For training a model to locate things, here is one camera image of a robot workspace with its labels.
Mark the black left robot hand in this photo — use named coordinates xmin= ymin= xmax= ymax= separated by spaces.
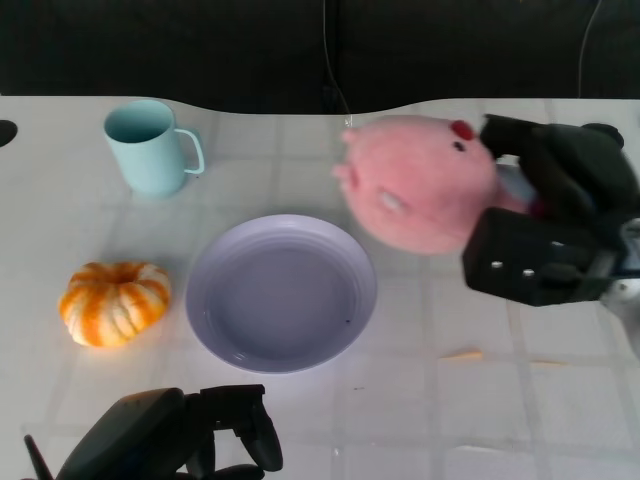
xmin=23 ymin=383 xmax=284 ymax=480

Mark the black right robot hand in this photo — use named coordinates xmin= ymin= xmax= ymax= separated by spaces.
xmin=460 ymin=113 xmax=640 ymax=308

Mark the lavender round plate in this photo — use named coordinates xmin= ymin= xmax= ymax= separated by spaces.
xmin=185 ymin=214 xmax=378 ymax=375

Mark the orange white striped pumpkin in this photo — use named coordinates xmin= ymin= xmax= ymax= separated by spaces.
xmin=58 ymin=261 xmax=172 ymax=348

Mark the thin grey hanging cable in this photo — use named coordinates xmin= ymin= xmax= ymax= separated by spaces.
xmin=577 ymin=0 xmax=607 ymax=99
xmin=322 ymin=0 xmax=355 ymax=129

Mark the light blue plastic mug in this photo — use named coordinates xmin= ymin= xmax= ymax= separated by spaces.
xmin=102 ymin=99 xmax=206 ymax=198

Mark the pink plush doll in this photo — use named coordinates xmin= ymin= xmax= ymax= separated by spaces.
xmin=331 ymin=115 xmax=546 ymax=256

